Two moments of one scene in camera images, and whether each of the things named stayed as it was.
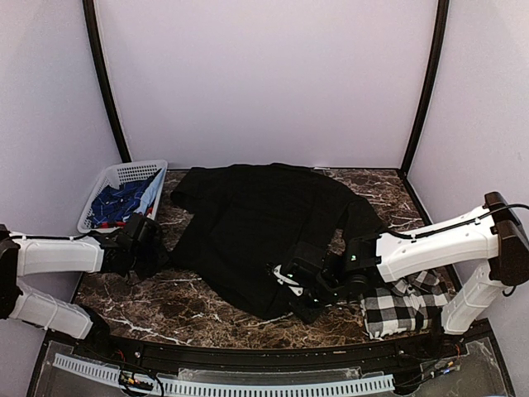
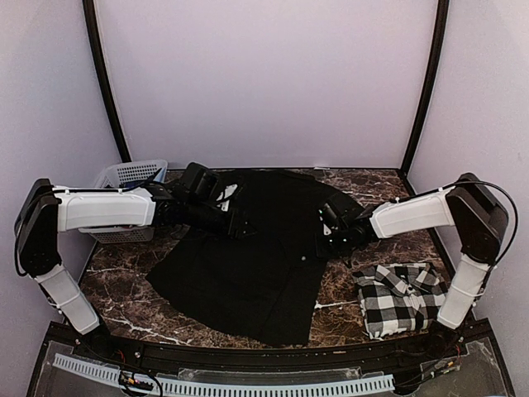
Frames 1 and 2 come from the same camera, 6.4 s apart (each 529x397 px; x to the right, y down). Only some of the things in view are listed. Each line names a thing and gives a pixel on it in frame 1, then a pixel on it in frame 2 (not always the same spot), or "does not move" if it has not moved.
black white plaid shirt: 411,303 does not move
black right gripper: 307,313 -> 321,251
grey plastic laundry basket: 114,178 does not move
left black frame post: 93,37 does not move
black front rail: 242,358 does not move
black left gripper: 163,257 -> 238,231
